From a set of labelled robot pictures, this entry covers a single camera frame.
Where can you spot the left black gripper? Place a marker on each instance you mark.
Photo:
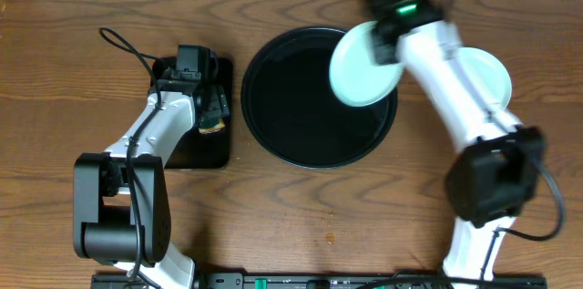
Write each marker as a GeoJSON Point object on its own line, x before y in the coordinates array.
{"type": "Point", "coordinates": [211, 109]}

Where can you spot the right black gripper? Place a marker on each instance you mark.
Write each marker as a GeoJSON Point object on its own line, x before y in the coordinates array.
{"type": "Point", "coordinates": [380, 56]}

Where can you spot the green yellow sponge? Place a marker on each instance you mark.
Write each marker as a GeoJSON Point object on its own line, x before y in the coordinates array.
{"type": "Point", "coordinates": [209, 126]}

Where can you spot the light blue plate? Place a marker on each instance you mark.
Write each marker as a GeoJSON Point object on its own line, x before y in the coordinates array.
{"type": "Point", "coordinates": [356, 79]}
{"type": "Point", "coordinates": [486, 75]}

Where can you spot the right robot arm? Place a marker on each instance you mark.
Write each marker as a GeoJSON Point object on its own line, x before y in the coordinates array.
{"type": "Point", "coordinates": [498, 159]}

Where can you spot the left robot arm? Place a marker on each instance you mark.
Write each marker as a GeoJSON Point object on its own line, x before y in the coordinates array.
{"type": "Point", "coordinates": [121, 206]}

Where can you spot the rectangular black tray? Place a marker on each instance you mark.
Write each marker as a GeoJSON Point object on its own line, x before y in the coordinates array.
{"type": "Point", "coordinates": [209, 150]}

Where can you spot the round black tray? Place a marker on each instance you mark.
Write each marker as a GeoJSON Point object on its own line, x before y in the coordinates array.
{"type": "Point", "coordinates": [290, 109]}

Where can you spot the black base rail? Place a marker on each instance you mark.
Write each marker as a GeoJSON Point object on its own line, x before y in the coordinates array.
{"type": "Point", "coordinates": [265, 281]}

